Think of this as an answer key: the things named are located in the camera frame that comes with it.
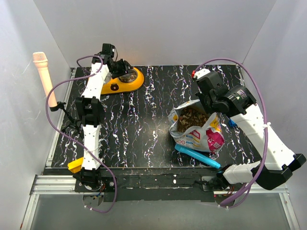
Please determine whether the yellow toy brick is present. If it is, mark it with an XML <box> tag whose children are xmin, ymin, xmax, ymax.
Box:
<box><xmin>68</xmin><ymin>157</ymin><xmax>83</xmax><ymax>173</ymax></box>

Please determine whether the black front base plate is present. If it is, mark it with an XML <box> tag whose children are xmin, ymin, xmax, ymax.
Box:
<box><xmin>74</xmin><ymin>166</ymin><xmax>243</xmax><ymax>203</ymax></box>

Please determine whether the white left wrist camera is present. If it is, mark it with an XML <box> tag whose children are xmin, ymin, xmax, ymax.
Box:
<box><xmin>100</xmin><ymin>43</ymin><xmax>115</xmax><ymax>58</ymax></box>

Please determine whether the black microphone stand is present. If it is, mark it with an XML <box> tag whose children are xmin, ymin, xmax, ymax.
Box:
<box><xmin>50</xmin><ymin>102</ymin><xmax>81</xmax><ymax>133</ymax></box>

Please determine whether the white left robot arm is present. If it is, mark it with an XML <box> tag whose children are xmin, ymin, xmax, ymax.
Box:
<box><xmin>75</xmin><ymin>55</ymin><xmax>132</xmax><ymax>192</ymax></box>

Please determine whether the orange double pet bowl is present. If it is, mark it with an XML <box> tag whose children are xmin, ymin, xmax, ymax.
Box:
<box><xmin>101</xmin><ymin>68</ymin><xmax>144</xmax><ymax>95</ymax></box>

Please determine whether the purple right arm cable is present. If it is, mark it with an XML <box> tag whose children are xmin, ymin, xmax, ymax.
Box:
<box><xmin>192</xmin><ymin>57</ymin><xmax>269</xmax><ymax>208</ymax></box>

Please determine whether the pet food bag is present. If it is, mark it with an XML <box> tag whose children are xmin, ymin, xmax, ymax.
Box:
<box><xmin>168</xmin><ymin>100</ymin><xmax>224</xmax><ymax>152</ymax></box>

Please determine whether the pink toy microphone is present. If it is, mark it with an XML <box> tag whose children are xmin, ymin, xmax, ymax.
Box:
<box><xmin>33</xmin><ymin>52</ymin><xmax>58</xmax><ymax>108</ymax></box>

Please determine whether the blue white toy block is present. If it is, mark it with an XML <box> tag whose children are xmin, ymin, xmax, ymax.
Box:
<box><xmin>228</xmin><ymin>119</ymin><xmax>237</xmax><ymax>127</ymax></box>

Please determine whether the aluminium front rail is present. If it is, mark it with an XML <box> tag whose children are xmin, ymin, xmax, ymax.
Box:
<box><xmin>20</xmin><ymin>174</ymin><xmax>84</xmax><ymax>230</ymax></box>

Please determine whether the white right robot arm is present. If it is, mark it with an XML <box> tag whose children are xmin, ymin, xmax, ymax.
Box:
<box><xmin>192</xmin><ymin>69</ymin><xmax>307</xmax><ymax>191</ymax></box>

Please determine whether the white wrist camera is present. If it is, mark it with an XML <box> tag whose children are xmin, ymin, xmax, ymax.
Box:
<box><xmin>100</xmin><ymin>43</ymin><xmax>115</xmax><ymax>58</ymax></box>
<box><xmin>191</xmin><ymin>69</ymin><xmax>211</xmax><ymax>81</ymax></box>

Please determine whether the blue toy microphone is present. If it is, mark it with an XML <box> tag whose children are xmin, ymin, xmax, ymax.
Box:
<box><xmin>175</xmin><ymin>144</ymin><xmax>221</xmax><ymax>169</ymax></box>

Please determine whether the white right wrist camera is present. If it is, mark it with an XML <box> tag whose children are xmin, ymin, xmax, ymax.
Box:
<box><xmin>191</xmin><ymin>69</ymin><xmax>211</xmax><ymax>81</ymax></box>

